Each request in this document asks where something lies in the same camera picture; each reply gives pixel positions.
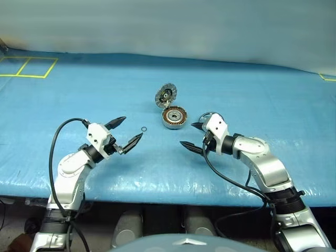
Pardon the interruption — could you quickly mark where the black round floor object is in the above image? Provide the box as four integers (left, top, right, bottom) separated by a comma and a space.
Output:
25, 217, 41, 234

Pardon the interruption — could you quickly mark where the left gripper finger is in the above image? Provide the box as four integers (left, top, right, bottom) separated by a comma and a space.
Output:
122, 132, 144, 155
105, 116, 127, 131

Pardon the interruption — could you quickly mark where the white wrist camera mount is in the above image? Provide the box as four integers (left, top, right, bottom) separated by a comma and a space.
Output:
205, 114, 229, 153
87, 122, 116, 160

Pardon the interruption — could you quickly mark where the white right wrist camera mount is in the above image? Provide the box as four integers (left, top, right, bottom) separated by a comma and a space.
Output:
205, 114, 229, 153

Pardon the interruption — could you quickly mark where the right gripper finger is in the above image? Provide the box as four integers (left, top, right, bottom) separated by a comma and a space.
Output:
179, 141, 205, 156
191, 121, 207, 132

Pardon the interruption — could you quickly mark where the motor stator with copper windings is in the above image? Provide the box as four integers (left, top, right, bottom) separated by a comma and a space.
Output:
161, 106, 189, 130

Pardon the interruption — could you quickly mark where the silver finned motor cover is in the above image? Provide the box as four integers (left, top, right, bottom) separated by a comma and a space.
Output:
154, 83, 178, 109

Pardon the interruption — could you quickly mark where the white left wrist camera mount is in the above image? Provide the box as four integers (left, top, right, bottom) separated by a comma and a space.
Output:
87, 122, 116, 160

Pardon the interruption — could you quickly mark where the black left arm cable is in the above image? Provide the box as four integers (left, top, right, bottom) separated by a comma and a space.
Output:
48, 118, 91, 252

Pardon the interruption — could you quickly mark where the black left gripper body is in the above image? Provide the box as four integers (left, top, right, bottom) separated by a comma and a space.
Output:
103, 135, 125, 158

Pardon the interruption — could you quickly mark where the grey robot torso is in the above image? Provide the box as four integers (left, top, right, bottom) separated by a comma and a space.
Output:
109, 233, 279, 252

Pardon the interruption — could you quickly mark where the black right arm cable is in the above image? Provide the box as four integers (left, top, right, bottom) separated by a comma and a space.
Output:
198, 112, 279, 239

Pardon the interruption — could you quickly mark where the grey rounded robot leg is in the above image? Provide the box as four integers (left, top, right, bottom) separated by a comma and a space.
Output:
183, 208, 217, 237
111, 209, 144, 249

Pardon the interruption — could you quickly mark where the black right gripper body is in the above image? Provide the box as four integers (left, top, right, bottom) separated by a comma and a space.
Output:
201, 128, 215, 155

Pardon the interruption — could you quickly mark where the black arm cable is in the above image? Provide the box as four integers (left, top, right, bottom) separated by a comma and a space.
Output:
198, 112, 279, 239
48, 118, 91, 252

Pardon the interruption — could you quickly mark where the brown floor object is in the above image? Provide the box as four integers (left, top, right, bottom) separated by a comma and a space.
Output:
9, 233, 35, 252

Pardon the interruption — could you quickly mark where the blue table cover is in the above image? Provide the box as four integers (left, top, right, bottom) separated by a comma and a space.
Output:
0, 51, 336, 208

